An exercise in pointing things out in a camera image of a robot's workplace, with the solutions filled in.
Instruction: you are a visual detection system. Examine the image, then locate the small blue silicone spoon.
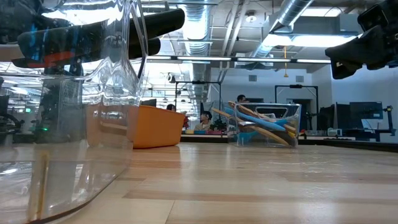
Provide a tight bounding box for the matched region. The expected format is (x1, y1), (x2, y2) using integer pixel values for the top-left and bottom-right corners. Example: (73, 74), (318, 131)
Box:
(238, 130), (259, 146)

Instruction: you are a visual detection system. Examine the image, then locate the background computer monitor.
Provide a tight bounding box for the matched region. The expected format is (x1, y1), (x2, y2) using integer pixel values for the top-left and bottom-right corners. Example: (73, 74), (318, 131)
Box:
(349, 101), (385, 121)

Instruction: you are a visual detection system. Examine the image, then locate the long ceiling light strip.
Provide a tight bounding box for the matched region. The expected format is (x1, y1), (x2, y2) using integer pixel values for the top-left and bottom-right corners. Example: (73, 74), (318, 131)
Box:
(146, 55), (332, 65)

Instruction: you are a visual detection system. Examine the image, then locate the dark background desk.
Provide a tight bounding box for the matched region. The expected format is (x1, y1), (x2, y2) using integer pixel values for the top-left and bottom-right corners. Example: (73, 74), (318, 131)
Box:
(306, 127), (398, 142)

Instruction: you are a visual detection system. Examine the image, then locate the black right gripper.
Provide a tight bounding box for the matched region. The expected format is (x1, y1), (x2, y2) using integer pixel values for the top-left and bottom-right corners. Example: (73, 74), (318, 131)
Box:
(325, 12), (398, 80)

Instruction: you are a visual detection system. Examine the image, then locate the large clear plastic bin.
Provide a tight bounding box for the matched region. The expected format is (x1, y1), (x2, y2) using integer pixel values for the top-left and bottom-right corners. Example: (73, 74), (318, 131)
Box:
(0, 0), (150, 224)

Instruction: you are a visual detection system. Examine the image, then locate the black background stand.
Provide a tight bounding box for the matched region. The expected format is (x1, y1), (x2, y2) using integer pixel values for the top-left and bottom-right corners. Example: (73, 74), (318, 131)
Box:
(384, 105), (396, 135)

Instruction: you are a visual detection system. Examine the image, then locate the black background gantry frame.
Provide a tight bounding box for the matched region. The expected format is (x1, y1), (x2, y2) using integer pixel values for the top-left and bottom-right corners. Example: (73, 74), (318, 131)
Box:
(274, 83), (320, 131)

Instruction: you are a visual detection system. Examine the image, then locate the light wooden slotted spatula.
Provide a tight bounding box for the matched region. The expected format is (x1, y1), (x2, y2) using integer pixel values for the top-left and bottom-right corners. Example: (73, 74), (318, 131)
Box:
(228, 101), (298, 134)

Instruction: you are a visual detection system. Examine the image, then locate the small clear plastic bin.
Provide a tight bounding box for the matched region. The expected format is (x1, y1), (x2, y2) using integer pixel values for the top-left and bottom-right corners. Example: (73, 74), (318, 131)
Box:
(226, 102), (302, 148)

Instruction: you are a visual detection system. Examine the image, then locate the yellow hanging cord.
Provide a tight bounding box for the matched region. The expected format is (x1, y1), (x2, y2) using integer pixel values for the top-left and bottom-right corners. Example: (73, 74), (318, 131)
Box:
(282, 45), (289, 78)

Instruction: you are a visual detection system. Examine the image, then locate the rectangular ceiling light panel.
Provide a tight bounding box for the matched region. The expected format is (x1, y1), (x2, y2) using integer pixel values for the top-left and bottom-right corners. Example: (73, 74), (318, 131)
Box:
(264, 32), (358, 48)

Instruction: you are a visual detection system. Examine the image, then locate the rectangular black spatula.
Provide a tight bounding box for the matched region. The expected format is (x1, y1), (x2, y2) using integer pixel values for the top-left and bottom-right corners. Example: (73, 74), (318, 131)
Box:
(17, 8), (186, 60)

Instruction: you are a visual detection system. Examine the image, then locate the black monitor back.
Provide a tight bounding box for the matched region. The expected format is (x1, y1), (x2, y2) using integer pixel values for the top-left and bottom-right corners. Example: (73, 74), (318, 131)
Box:
(318, 103), (351, 131)

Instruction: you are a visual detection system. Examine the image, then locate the silver ribbed ceiling duct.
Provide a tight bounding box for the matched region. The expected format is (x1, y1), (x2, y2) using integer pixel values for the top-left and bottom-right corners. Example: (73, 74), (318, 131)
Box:
(248, 0), (315, 58)
(180, 0), (216, 103)

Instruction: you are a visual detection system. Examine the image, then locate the black aluminium table frame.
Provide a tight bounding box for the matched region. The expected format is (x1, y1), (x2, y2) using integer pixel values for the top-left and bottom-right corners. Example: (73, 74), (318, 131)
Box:
(180, 134), (398, 154)

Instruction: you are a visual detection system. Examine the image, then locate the orange plastic bin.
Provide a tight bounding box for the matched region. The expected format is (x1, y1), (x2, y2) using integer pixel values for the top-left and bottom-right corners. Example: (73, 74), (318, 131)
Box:
(85, 104), (187, 149)

